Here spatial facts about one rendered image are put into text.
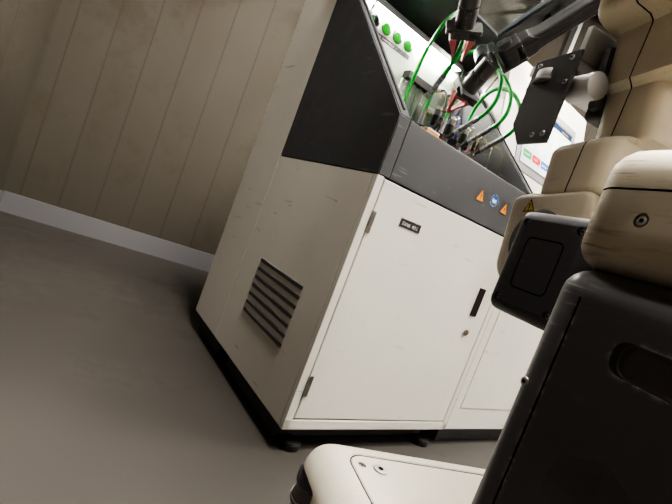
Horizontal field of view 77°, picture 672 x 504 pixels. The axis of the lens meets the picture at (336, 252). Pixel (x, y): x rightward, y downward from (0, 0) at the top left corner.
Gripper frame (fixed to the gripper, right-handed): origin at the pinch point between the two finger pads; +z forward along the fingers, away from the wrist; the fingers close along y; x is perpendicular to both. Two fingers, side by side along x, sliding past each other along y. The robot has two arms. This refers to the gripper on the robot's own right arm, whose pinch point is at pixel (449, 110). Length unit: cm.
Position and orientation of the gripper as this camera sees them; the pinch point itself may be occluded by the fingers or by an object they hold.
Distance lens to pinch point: 155.6
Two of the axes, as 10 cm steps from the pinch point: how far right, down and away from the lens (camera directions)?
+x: -8.8, -3.1, -3.7
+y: 0.2, -8.0, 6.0
